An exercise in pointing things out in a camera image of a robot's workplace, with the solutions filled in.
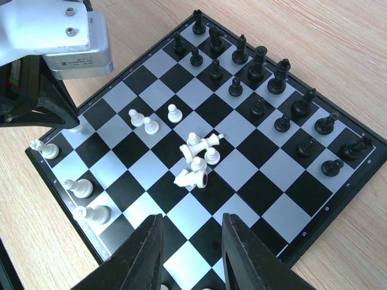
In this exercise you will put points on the white king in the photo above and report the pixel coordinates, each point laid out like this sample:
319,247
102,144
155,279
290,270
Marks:
190,152

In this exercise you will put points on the white bishop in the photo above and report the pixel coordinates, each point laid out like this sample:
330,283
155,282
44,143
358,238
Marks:
82,188

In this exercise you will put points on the black silver chess board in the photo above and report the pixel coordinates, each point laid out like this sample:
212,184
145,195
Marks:
202,125

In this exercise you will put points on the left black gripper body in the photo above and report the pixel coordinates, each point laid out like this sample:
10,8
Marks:
32,96

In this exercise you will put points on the black rook far corner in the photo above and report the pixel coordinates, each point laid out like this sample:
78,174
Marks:
198,27

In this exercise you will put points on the white pawn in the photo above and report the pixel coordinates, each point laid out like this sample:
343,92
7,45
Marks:
174,114
137,119
198,164
151,126
79,129
212,156
193,139

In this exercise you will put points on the white queen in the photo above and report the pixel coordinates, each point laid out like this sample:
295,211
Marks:
97,215

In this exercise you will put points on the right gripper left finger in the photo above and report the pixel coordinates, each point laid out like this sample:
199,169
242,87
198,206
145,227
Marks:
137,264

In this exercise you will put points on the black queen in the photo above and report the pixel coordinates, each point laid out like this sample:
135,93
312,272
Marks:
257,70

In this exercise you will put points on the black rook corner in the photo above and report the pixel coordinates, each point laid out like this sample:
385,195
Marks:
351,150
198,27

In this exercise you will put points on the white knight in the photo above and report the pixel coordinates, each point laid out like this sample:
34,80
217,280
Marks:
192,179

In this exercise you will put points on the white rook corner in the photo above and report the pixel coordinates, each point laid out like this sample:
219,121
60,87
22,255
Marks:
48,151

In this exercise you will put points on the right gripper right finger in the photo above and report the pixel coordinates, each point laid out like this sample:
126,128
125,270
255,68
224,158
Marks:
249,264

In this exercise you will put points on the black knight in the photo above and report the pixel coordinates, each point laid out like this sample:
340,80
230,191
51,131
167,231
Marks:
216,39
325,126

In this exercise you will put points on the black bishop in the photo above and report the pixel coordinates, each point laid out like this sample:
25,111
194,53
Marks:
240,55
302,107

